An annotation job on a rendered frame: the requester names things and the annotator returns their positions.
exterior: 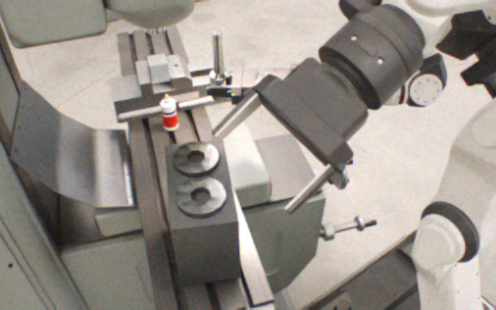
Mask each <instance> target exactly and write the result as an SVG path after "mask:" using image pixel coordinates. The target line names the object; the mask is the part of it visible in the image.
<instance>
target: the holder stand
mask: <svg viewBox="0 0 496 310"><path fill-rule="evenodd" d="M166 160H167V178H168V197H169V214H170V230H171V235H172V240H173V244H174V253H175V256H176V261H177V265H178V269H179V274H180V278H181V283H182V284H187V285H189V284H199V283H206V282H212V281H224V280H229V279H236V278H240V277H241V260H240V240H239V221H238V212H237V207H236V202H235V197H234V192H233V188H232V183H231V178H230V173H229V168H228V163H227V159H226V154H225V150H224V145H223V140H222V141H220V142H218V141H217V140H216V139H214V140H205V141H192V142H188V143H181V144H173V145H167V146H166Z"/></svg>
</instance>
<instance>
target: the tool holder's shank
mask: <svg viewBox="0 0 496 310"><path fill-rule="evenodd" d="M212 44H213V56H214V66H213V72H214V73H215V75H216V76H217V77H221V76H223V73H224V72H225V66H224V62H223V32H222V31H220V30H219V31H216V30H214V31H212Z"/></svg>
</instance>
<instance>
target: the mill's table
mask: <svg viewBox="0 0 496 310"><path fill-rule="evenodd" d="M117 38H118V45H119V51H120V52H119V57H120V64H121V70H122V76H123V77H125V76H131V75H136V74H137V71H136V68H135V63H134V62H136V61H142V60H146V61H147V58H146V57H147V56H154V55H158V54H162V53H165V54H166V56H167V57H168V56H170V55H176V54H177V55H179V56H180V57H182V58H184V60H185V62H186V65H188V64H190V62H189V60H188V58H187V55H186V52H185V49H184V48H183V45H182V39H181V37H180V35H179V32H178V30H177V27H176V25H172V26H167V29H166V30H165V31H164V32H163V33H161V34H149V33H147V32H146V30H145V29H141V30H134V31H133V32H121V33H117ZM176 113H177V119H178V128H177V129H175V130H172V131H168V130H166V129H165V127H164V122H163V117H162V116H158V117H154V118H148V119H144V120H139V121H133V122H129V123H127V126H128V133H129V140H130V147H131V153H132V167H133V172H134V179H135V185H136V192H137V198H138V205H139V211H140V218H141V224H142V230H143V237H144V244H145V250H146V256H147V260H148V264H149V269H150V276H151V282H152V287H153V294H154V300H155V306H156V310H274V306H273V303H274V298H273V295H272V292H271V287H270V284H269V282H268V280H267V277H266V274H265V272H264V270H263V267H262V264H261V262H260V259H259V257H258V251H257V249H256V246H255V244H254V241H253V238H252V236H251V234H250V232H249V229H248V226H247V224H246V221H245V218H244V216H243V213H242V210H241V208H240V205H239V203H238V199H237V194H236V191H235V190H234V187H233V185H232V188H233V192H234V197H235V202H236V207H237V212H238V221H239V240H240V260H241V277H240V278H236V279H229V280H224V281H212V282H206V283H199V284H189V285H187V284H182V283H181V278H180V274H179V269H178V265H177V261H176V256H175V253H174V244H173V240H172V235H171V230H170V214H169V197H168V178H167V160H166V146H167V145H173V144H181V143H188V142H192V141H205V140H214V139H216V138H215V136H214V135H213V134H212V130H213V127H212V125H211V122H210V119H209V116H208V113H207V112H206V109H205V107H201V108H197V109H192V110H186V111H182V112H180V110H179V109H176Z"/></svg>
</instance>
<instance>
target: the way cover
mask: <svg viewBox="0 0 496 310"><path fill-rule="evenodd" d="M34 93H35V94H34ZM28 102H29V103H28ZM26 104H27V105H26ZM47 113H48V114H47ZM56 114H57V115H56ZM42 118H43V119H42ZM54 121H55V122H54ZM60 121H61V122H60ZM102 136H103V137H102ZM119 140H120V141H119ZM102 143H103V144H102ZM59 145H61V146H59ZM61 147H62V148H63V149H62V148H61ZM111 147H112V148H111ZM41 148H42V149H41ZM63 153H64V154H63ZM89 154H90V155H89ZM103 154H104V155H103ZM124 154H125V155H124ZM116 155H117V156H116ZM108 156H109V158H108ZM92 157H93V159H92ZM57 158H58V159H57ZM81 158H82V159H83V160H82V159H81ZM10 159H11V161H13V162H16V164H18V165H19V166H21V168H23V169H24V170H25V171H26V172H29V173H30V174H31V175H33V176H34V177H36V178H37V179H38V180H39V181H41V182H43V183H45V184H46V185H47V186H48V187H50V188H51V189H53V191H55V192H57V193H59V194H60V195H66V196H68V197H70V198H72V199H75V200H78V201H80V202H83V203H86V204H88V205H91V206H93V207H98V208H112V207H126V208H134V207H136V204H135V197H134V189H133V179H132V172H131V165H130V159H129V151H128V145H127V138H126V131H125V129H95V128H91V127H88V126H86V125H85V124H83V123H81V122H79V121H77V120H75V119H72V118H70V117H67V116H66V115H64V114H62V113H61V112H60V111H59V110H56V109H55V108H54V106H53V105H51V104H50V103H49V102H48V101H47V100H45V99H44V97H43V96H42V95H39V93H38V92H37V91H36V90H34V88H33V87H31V86H30V85H29V84H28V83H27V82H26V81H24V80H23V85H22V90H21V94H20V99H19V104H18V111H17V118H16V124H15V129H14V134H13V142H12V147H11V155H10ZM31 159H32V160H31ZM64 159H65V160H64ZM94 159H95V160H94ZM104 161H105V162H104ZM117 163H119V164H117ZM42 164H43V165H42ZM60 167H62V168H60ZM47 168H48V169H47ZM45 169H46V170H45ZM51 170H52V171H51ZM86 171H87V172H86ZM58 173H59V174H58ZM55 175H56V176H55ZM106 175H107V176H106ZM66 177H67V178H66ZM110 178H111V179H110ZM110 183H111V184H110ZM96 184H97V185H96ZM66 185H67V186H66ZM87 191H89V192H87ZM86 192H87V193H86ZM102 192H103V193H102ZM102 196H103V197H102ZM109 199H110V200H109ZM118 201H120V202H118Z"/></svg>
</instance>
